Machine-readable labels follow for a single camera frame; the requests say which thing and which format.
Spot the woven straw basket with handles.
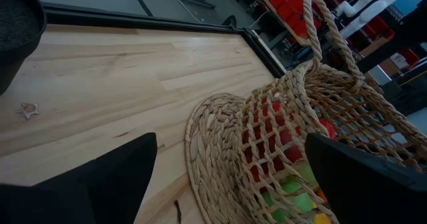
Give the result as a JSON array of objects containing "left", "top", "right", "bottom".
[{"left": 184, "top": 0, "right": 427, "bottom": 224}]

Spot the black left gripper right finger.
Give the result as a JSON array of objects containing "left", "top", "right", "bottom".
[{"left": 304, "top": 132, "right": 427, "bottom": 224}]

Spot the small star-shaped cutout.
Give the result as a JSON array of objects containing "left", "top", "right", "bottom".
[{"left": 15, "top": 102, "right": 41, "bottom": 121}]

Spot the yellow bell pepper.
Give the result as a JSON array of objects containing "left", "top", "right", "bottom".
[{"left": 312, "top": 212, "right": 334, "bottom": 224}]

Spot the black aluminium frame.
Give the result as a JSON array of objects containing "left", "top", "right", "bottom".
[{"left": 41, "top": 2, "right": 288, "bottom": 79}]

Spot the stack of red bins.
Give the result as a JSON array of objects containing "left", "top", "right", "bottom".
[{"left": 268, "top": 0, "right": 324, "bottom": 40}]

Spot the workshop table with grey legs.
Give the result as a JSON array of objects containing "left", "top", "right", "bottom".
[{"left": 179, "top": 0, "right": 311, "bottom": 48}]

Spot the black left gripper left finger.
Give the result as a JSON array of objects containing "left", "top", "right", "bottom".
[{"left": 0, "top": 132, "right": 158, "bottom": 224}]

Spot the white floor cable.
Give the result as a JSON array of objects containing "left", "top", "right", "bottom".
[{"left": 165, "top": 0, "right": 204, "bottom": 23}]

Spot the green plant in black pot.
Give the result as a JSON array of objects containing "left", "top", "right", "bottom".
[{"left": 0, "top": 0, "right": 47, "bottom": 97}]

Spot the green apple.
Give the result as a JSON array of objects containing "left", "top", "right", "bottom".
[{"left": 262, "top": 163, "right": 321, "bottom": 224}]

